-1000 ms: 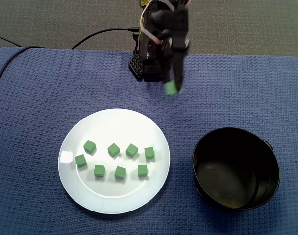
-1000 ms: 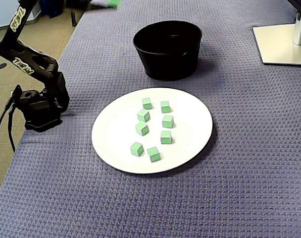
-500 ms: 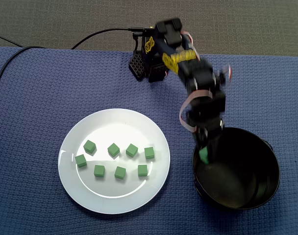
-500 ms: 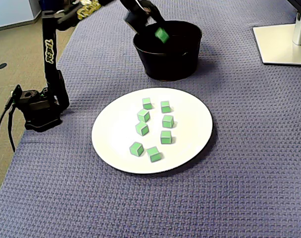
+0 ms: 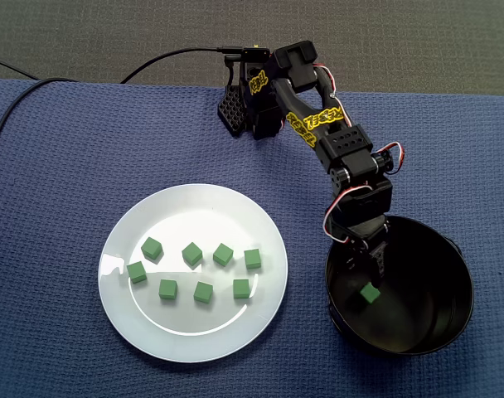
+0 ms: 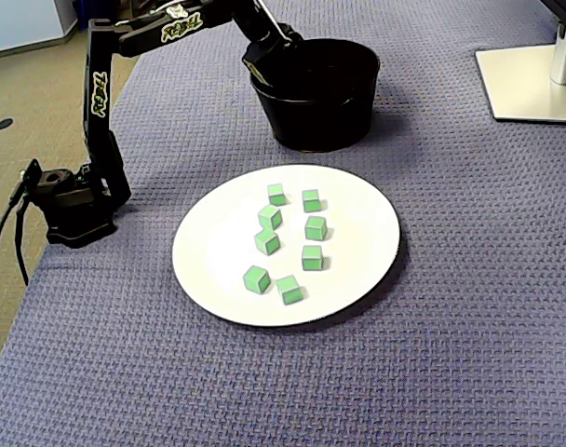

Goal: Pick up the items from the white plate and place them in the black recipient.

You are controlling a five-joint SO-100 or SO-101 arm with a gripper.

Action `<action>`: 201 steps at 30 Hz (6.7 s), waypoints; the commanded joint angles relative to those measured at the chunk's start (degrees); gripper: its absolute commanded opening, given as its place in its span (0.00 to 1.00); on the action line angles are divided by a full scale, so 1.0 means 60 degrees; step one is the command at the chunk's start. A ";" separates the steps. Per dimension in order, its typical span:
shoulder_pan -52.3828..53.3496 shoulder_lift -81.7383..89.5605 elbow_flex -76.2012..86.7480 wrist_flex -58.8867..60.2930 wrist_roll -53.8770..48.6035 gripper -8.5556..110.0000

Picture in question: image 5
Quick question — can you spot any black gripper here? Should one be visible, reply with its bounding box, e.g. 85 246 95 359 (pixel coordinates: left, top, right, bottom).
324 181 394 289

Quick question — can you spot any white round plate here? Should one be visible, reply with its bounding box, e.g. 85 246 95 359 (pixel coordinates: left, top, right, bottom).
97 183 289 365

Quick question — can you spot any black round bowl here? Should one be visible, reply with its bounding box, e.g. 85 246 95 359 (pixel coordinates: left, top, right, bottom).
324 214 476 357

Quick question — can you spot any black lattice table clamp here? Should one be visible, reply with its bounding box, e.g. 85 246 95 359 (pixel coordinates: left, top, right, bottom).
216 82 248 138

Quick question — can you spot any blue woven table cloth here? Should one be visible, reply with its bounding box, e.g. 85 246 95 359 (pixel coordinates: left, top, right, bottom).
0 77 504 398

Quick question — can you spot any black cable with plug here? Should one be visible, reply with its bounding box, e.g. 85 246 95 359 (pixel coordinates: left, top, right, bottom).
119 45 244 85

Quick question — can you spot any long black cable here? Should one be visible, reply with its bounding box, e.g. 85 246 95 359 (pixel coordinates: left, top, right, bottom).
0 76 77 175

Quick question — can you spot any thin black floor cable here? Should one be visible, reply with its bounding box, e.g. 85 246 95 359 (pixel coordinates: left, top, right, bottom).
0 56 41 80

